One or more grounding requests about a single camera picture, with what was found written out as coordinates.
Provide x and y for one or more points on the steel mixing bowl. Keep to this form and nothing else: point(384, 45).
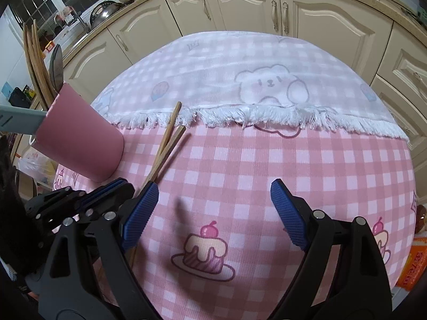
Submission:
point(106, 13)

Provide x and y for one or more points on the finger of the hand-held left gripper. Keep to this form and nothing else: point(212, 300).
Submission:
point(113, 196)
point(100, 188)

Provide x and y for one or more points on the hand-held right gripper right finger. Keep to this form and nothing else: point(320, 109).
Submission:
point(287, 213)

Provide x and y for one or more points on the dark metal spoon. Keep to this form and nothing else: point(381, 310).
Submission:
point(56, 70)

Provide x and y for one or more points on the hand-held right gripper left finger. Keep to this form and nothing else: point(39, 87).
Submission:
point(140, 213)

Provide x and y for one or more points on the orange packet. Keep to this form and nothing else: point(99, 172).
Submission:
point(413, 266)

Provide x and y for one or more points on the black bag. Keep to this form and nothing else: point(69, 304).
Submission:
point(18, 96)

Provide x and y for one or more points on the cream kitchen base cabinets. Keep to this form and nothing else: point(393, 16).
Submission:
point(317, 13)

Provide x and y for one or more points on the pink cup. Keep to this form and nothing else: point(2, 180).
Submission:
point(80, 140)

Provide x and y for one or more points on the pink checkered tablecloth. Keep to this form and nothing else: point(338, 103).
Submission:
point(250, 160)

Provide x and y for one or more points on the white fringed cloth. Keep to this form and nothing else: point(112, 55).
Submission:
point(216, 66)

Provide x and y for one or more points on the clear plastic bag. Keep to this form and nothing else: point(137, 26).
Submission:
point(36, 168)

